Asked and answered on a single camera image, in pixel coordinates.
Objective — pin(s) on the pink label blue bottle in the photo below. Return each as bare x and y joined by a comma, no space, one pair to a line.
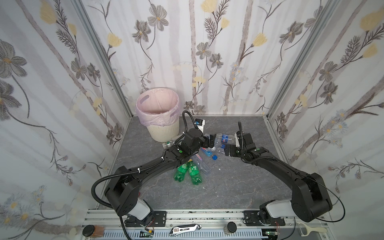
209,153

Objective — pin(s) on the pepsi label clear bottle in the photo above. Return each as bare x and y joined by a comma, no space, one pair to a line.
226,139

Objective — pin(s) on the white vegetable peeler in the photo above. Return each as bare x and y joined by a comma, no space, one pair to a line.
305,230

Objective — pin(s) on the green soda bottle right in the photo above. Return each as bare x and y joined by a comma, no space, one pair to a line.
194,173

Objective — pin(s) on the black lid brown jar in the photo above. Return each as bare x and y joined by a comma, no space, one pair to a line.
93,231

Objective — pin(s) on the cream bin with pink liner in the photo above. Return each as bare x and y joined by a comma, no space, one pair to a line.
159,110

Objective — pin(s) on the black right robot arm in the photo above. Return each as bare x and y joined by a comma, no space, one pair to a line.
310,197

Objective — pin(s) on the green soda bottle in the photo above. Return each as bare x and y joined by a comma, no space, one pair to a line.
180,173
194,173

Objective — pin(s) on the tall clear blue bottle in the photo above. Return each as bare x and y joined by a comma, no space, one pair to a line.
203,166

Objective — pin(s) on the green soda bottle left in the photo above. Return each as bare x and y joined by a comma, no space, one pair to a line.
180,173

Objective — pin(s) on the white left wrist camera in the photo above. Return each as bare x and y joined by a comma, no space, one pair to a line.
200,123

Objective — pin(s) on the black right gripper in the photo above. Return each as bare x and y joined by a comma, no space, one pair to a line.
235,149

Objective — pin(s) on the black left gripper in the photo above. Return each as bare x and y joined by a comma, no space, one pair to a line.
206,141

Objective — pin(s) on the clear bottle white cap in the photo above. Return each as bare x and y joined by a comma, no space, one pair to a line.
168,144

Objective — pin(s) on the silver adjustable wrench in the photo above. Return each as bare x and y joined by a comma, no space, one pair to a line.
184,229

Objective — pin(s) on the square clear blue cap bottle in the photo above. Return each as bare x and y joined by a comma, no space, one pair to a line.
219,145

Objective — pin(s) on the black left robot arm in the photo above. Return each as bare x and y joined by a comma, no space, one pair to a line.
120,191

